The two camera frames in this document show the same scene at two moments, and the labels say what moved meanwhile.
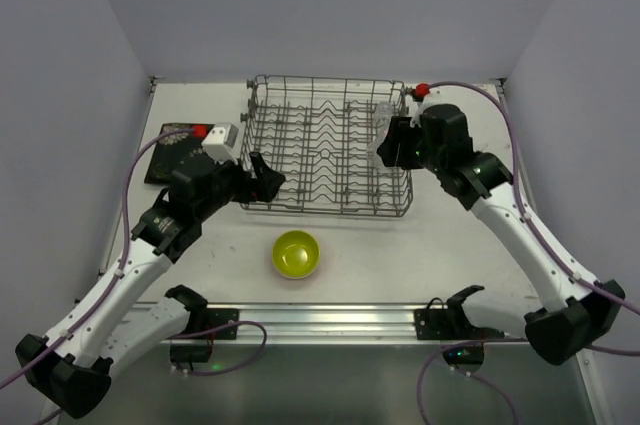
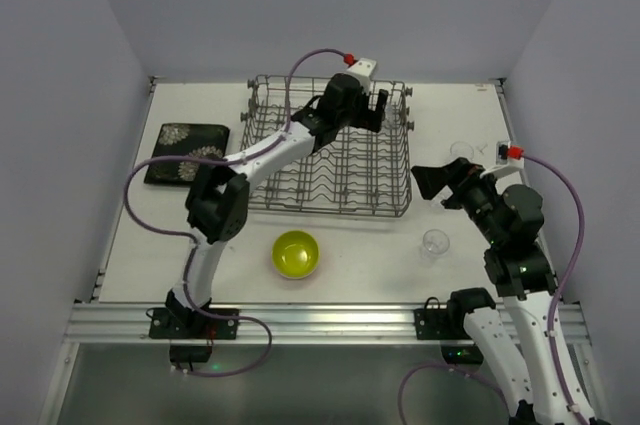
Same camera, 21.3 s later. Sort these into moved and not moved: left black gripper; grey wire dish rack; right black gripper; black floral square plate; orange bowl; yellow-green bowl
Moved: right black gripper; left black gripper
Not moved: black floral square plate; orange bowl; grey wire dish rack; yellow-green bowl
